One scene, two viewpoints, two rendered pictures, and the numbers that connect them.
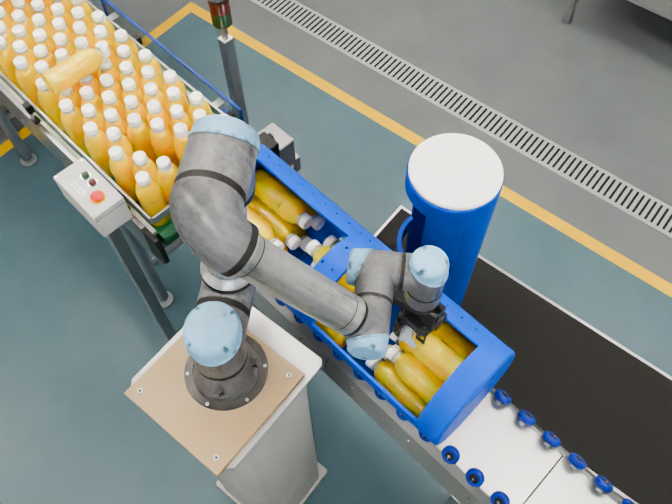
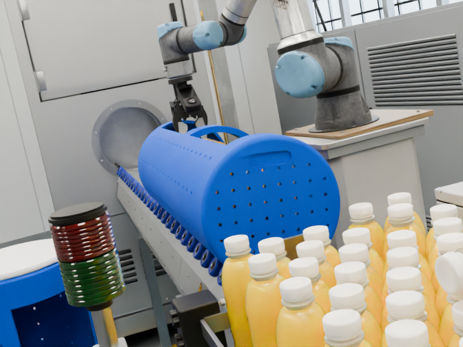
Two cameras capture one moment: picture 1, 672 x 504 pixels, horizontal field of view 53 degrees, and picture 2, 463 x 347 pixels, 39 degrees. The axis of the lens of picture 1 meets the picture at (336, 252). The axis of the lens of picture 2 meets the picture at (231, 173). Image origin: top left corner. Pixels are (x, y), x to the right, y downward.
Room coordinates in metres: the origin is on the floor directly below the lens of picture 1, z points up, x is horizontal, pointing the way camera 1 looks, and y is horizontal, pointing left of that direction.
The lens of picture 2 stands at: (2.19, 0.83, 1.38)
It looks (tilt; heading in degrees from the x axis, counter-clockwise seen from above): 10 degrees down; 210
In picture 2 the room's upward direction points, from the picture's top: 11 degrees counter-clockwise
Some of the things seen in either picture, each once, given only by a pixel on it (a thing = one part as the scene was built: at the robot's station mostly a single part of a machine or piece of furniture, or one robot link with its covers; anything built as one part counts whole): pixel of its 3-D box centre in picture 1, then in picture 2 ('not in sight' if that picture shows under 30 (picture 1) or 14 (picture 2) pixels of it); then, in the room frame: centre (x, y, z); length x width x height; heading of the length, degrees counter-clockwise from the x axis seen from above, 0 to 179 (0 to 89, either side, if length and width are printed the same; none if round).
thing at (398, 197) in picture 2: (142, 177); (399, 200); (1.13, 0.54, 1.10); 0.04 x 0.04 x 0.02
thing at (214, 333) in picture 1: (216, 337); (331, 63); (0.55, 0.25, 1.33); 0.13 x 0.12 x 0.14; 172
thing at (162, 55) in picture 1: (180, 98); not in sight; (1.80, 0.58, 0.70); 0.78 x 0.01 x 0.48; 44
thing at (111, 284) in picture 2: (221, 16); (92, 274); (1.68, 0.34, 1.18); 0.06 x 0.06 x 0.05
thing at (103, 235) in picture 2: (219, 4); (83, 235); (1.68, 0.34, 1.23); 0.06 x 0.06 x 0.04
